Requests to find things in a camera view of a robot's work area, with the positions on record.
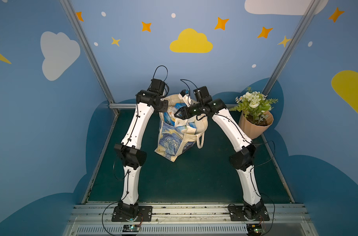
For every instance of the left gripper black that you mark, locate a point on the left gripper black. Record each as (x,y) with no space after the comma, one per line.
(163,104)

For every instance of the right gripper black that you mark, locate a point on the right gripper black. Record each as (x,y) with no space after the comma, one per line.
(182,110)

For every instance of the cream canvas tote bag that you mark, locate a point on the cream canvas tote bag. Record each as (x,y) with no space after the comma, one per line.
(172,142)

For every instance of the blue tissue pack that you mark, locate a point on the blue tissue pack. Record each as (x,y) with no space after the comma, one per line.
(169,118)
(175,108)

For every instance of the floral tissue pack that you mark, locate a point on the floral tissue pack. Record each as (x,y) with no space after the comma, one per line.
(186,126)

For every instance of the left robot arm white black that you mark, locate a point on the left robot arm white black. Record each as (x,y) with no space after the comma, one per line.
(129,150)

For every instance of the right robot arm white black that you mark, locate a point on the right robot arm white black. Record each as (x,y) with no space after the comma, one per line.
(242,159)

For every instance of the pink pot with flowers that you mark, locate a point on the pink pot with flowers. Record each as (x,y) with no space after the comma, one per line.
(255,109)

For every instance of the left controller board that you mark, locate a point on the left controller board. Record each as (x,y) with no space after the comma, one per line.
(131,228)

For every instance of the controller board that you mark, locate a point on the controller board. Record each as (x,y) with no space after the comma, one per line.
(131,228)
(254,230)

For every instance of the right controller board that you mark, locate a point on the right controller board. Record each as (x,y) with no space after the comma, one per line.
(254,230)

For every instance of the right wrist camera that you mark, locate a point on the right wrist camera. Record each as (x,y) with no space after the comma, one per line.
(201,95)

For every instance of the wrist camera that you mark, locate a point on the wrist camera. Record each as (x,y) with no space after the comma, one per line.
(166,91)
(201,95)

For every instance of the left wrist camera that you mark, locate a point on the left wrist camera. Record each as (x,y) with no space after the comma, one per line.
(166,91)

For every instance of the rear aluminium frame bar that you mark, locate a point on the rear aluminium frame bar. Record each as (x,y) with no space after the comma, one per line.
(133,105)

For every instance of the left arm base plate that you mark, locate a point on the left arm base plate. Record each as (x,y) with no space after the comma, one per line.
(143,213)

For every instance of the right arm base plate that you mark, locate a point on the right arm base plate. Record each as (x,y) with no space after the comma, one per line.
(238,213)

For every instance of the left aluminium frame post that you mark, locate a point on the left aluminium frame post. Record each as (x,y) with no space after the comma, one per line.
(76,25)

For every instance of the aluminium frame post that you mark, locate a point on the aluminium frame post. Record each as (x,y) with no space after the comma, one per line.
(76,25)
(292,44)

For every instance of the aluminium front rail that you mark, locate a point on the aluminium front rail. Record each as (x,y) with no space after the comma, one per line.
(189,219)

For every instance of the right aluminium frame post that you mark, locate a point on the right aluminium frame post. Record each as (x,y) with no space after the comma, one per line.
(292,44)

